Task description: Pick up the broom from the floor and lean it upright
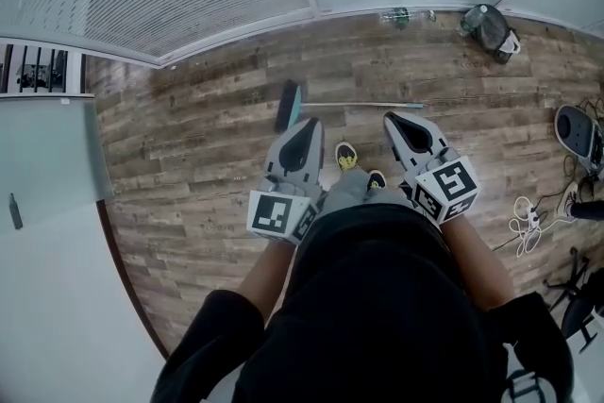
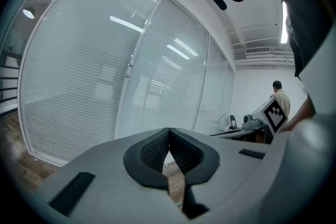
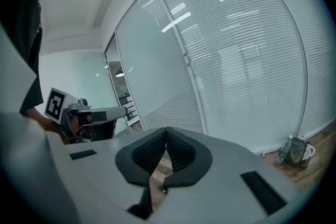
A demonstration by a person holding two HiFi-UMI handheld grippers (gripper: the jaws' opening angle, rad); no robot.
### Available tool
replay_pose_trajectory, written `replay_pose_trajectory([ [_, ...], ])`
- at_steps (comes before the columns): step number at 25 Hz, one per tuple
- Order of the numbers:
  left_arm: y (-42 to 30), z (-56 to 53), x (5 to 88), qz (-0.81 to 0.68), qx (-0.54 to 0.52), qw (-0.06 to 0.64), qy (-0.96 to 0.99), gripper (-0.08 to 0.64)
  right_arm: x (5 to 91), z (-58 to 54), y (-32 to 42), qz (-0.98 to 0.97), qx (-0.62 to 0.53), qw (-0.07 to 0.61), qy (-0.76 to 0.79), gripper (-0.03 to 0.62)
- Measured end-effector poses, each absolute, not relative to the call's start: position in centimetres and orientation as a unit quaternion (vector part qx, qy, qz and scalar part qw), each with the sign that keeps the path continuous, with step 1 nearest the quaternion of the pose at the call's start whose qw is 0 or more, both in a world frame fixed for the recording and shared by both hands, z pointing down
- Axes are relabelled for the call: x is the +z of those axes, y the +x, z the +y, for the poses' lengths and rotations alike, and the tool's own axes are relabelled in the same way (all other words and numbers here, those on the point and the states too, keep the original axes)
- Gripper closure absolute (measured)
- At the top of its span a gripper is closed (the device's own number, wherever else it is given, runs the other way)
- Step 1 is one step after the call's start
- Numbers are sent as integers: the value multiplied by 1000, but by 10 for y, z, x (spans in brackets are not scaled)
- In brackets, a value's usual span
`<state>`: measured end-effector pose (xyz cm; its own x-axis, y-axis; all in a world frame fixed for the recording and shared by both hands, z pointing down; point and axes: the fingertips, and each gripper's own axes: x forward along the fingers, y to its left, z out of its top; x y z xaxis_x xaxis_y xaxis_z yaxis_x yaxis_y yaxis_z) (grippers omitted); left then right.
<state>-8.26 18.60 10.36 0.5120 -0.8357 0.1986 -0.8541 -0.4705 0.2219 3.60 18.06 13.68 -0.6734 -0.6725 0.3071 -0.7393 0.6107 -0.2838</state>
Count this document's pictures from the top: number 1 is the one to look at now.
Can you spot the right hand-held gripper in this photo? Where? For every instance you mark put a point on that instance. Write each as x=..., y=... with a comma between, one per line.
x=448, y=184

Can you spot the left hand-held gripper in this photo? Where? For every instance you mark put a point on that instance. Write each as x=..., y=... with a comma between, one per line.
x=273, y=212

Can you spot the teal black-bristled broom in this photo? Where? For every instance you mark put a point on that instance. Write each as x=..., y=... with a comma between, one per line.
x=295, y=104

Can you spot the person's left forearm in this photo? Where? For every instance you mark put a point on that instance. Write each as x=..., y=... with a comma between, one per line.
x=269, y=273

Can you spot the person's right forearm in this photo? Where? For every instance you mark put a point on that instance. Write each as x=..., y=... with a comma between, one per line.
x=476, y=259

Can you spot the person's left sneaker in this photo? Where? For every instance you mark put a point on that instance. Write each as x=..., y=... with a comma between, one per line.
x=347, y=156

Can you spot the person's sneaker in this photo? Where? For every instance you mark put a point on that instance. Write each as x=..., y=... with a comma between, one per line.
x=347, y=156
x=376, y=179

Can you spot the person's right sneaker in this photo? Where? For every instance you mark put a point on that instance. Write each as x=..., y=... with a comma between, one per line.
x=376, y=179

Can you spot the person's jeans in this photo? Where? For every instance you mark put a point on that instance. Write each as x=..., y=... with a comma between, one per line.
x=347, y=191

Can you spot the clear bottle green label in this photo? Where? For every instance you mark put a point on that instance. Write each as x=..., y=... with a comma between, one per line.
x=394, y=16

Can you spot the small metal clip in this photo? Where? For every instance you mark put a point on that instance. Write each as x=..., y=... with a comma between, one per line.
x=431, y=15

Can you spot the green plastic bottle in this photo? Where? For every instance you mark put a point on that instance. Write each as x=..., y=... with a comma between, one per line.
x=474, y=20

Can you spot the black bag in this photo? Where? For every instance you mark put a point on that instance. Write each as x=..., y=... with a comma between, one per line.
x=493, y=30

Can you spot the white item in bag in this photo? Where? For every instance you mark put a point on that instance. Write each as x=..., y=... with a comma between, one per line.
x=510, y=43

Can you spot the person's black shirt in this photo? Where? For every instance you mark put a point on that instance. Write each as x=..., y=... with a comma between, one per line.
x=377, y=297

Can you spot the gray round device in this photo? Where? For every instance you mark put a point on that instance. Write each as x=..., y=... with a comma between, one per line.
x=575, y=132

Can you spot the black office chair base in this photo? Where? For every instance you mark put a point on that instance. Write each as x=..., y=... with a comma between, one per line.
x=573, y=297

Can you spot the black frame furniture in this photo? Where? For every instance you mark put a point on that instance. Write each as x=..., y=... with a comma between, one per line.
x=35, y=71

